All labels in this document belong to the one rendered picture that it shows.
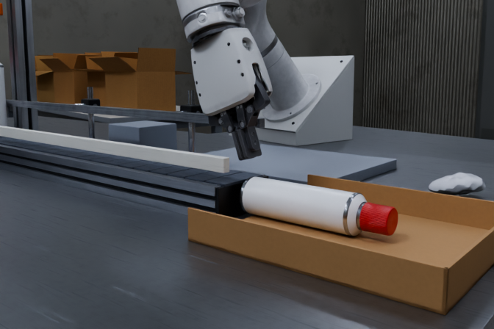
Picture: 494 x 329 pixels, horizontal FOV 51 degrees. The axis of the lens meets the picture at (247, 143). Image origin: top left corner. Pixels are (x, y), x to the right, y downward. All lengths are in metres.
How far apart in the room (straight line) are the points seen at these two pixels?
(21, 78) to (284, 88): 0.68
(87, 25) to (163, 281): 5.70
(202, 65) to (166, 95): 2.37
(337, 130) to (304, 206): 0.87
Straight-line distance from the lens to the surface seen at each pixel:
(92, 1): 6.21
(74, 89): 3.76
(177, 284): 0.51
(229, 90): 0.69
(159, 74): 3.06
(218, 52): 0.71
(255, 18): 1.35
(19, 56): 1.46
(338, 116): 1.50
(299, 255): 0.53
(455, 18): 8.22
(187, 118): 0.83
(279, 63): 1.40
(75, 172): 0.94
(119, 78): 3.12
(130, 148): 0.82
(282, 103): 1.45
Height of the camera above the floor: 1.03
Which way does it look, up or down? 8 degrees down
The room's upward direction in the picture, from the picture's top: straight up
